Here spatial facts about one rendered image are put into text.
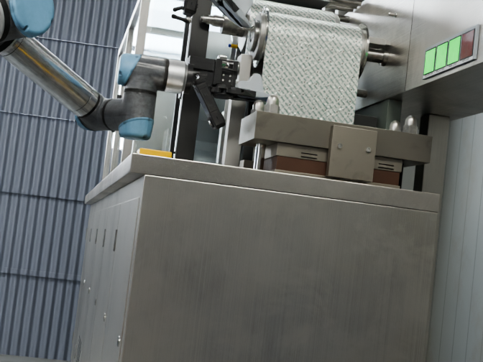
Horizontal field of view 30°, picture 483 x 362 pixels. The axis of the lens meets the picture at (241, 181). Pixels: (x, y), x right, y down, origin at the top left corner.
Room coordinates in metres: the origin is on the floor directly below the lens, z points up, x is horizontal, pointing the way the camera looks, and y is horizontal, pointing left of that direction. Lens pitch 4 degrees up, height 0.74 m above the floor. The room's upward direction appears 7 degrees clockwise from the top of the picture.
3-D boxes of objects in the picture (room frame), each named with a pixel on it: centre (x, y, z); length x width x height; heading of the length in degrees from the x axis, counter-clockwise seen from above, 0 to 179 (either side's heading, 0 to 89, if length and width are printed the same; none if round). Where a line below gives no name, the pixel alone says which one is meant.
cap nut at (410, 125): (2.00, -0.36, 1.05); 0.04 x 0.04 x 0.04
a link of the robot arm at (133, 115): (2.05, 0.27, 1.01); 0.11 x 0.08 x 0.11; 50
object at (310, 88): (2.12, -0.13, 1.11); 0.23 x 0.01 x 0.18; 101
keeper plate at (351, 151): (1.92, -0.23, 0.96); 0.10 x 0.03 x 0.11; 101
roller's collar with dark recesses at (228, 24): (2.39, 0.07, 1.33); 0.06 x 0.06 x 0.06; 11
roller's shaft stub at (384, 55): (2.21, -0.29, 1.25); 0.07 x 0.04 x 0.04; 101
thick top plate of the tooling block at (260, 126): (2.01, -0.20, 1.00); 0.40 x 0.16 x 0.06; 101
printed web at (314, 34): (2.31, -0.10, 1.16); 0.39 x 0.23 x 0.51; 11
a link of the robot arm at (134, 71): (2.04, 0.25, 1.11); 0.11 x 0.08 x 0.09; 101
